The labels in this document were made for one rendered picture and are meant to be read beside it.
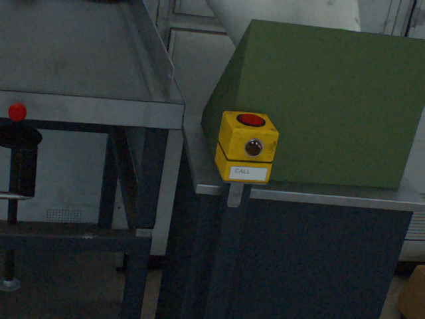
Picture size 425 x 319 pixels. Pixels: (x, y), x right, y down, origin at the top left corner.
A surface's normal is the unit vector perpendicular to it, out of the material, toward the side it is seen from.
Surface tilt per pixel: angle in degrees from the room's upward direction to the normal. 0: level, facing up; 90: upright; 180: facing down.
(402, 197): 0
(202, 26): 90
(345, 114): 90
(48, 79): 0
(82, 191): 90
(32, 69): 0
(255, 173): 90
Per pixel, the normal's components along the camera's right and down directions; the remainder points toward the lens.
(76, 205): 0.20, 0.45
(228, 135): -0.97, -0.06
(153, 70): 0.16, -0.89
